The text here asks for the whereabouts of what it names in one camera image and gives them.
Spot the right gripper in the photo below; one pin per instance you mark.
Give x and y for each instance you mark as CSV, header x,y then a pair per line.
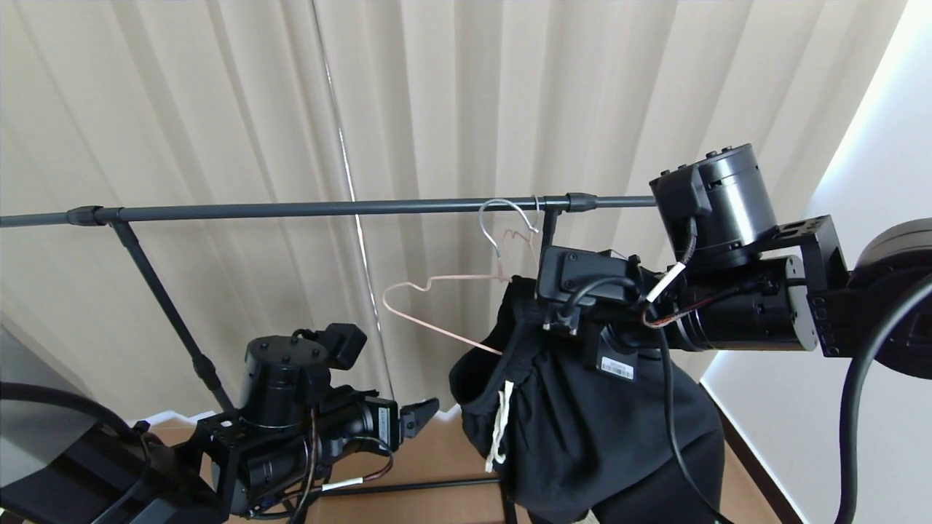
x,y
619,349

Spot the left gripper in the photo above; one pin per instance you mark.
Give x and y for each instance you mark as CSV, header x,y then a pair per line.
x,y
364,429

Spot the black shorts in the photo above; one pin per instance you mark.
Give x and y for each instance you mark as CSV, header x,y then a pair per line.
x,y
582,437

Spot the pink clothes hanger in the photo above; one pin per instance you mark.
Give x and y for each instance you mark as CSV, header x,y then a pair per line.
x,y
536,218
437,279

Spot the black clothes rack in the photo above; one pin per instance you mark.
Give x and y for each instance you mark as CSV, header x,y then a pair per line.
x,y
255,210

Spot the beige curtain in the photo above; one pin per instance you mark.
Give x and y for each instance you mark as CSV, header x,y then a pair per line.
x,y
218,94

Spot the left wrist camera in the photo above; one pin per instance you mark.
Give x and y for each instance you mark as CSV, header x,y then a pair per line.
x,y
342,346

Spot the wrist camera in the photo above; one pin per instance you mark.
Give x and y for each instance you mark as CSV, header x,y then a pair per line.
x,y
582,269
342,346

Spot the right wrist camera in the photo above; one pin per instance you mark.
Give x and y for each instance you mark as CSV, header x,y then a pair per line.
x,y
582,269

